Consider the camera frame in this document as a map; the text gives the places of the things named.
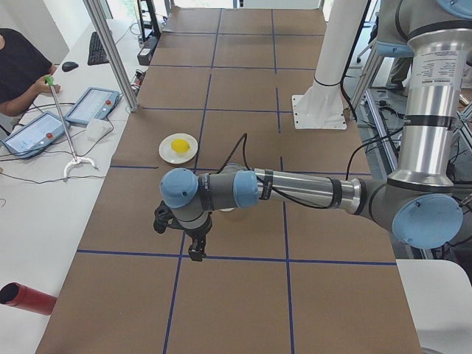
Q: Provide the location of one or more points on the white crumpled cloth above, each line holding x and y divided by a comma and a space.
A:
97, 128

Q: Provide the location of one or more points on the person in black shirt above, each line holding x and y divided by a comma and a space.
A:
23, 73

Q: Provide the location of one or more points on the blue teach pendant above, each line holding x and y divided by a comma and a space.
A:
95, 103
35, 136

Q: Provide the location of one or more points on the white bowl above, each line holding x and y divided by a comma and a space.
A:
228, 210

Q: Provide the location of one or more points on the green handled reacher grabber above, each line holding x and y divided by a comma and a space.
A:
76, 160

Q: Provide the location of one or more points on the red cylinder tube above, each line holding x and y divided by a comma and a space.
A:
23, 297

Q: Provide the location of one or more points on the near blue teach pendant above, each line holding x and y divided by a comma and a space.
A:
35, 136

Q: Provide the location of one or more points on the black computer mouse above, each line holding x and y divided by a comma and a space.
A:
69, 66

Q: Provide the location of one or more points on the far blue teach pendant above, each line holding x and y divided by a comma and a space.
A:
95, 103

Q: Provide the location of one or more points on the yellow lemon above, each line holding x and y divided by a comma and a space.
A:
180, 146

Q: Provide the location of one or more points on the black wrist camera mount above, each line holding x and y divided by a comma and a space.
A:
163, 218

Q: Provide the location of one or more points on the white plate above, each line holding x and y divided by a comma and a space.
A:
166, 152

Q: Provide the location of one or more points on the aluminium frame post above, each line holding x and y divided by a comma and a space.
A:
97, 16

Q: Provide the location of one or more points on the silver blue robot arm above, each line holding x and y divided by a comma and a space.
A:
415, 202

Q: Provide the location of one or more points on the black keyboard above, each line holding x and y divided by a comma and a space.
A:
96, 51

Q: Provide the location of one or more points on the black box on table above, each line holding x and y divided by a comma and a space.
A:
146, 53

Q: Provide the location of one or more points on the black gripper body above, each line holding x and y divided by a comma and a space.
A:
198, 232

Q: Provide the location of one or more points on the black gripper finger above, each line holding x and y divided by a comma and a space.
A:
201, 249
193, 253

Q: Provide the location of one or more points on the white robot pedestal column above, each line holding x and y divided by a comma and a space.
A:
321, 106

